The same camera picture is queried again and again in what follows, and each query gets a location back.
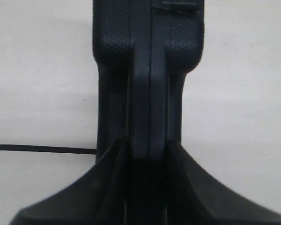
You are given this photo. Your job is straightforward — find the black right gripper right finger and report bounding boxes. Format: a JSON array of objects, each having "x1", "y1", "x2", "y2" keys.
[{"x1": 165, "y1": 141, "x2": 281, "y2": 225}]

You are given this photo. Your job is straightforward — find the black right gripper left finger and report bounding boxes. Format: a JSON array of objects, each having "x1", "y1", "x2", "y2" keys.
[{"x1": 11, "y1": 140, "x2": 128, "y2": 225}]

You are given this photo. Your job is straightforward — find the black braided rope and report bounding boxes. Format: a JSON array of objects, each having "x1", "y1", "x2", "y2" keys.
[{"x1": 0, "y1": 144, "x2": 97, "y2": 155}]

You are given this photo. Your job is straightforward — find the black plastic carrying case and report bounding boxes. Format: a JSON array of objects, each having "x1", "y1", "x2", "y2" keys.
[{"x1": 91, "y1": 0, "x2": 206, "y2": 160}]

